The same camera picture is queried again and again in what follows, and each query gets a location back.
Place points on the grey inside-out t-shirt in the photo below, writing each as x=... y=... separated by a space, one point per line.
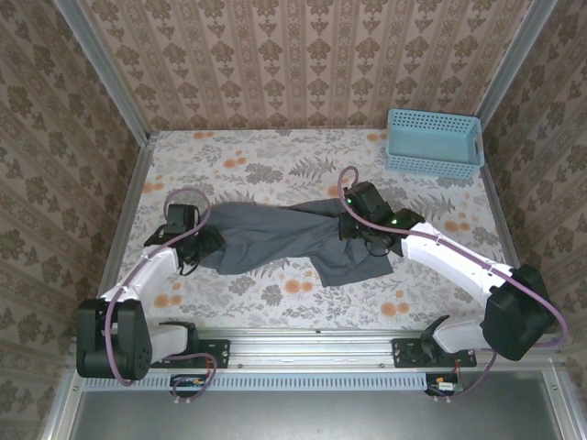
x=284 y=234

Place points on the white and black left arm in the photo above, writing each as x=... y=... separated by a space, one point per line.
x=156 y=270

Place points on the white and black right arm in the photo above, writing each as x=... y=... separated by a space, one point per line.
x=449 y=256

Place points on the light blue perforated plastic basket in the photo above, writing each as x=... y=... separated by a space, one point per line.
x=431 y=146

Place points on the floral printed table cover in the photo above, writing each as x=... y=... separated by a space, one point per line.
x=284 y=156

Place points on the small circuit board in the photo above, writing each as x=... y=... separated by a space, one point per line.
x=442 y=385
x=188 y=381

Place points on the grey metal front panel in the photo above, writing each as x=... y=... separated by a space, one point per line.
x=321 y=414

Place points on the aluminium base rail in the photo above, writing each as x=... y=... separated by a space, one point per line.
x=312 y=348

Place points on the aluminium frame post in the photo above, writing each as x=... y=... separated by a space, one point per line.
x=516 y=59
x=101 y=69

